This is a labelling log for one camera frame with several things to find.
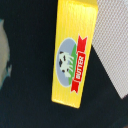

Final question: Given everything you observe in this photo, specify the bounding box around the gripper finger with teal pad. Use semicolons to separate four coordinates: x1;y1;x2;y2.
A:
0;19;12;89

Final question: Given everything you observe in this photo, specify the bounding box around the yellow toy butter box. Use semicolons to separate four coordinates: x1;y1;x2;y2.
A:
52;0;98;108

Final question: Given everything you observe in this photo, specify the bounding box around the white woven placemat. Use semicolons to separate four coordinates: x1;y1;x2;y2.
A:
92;0;128;99

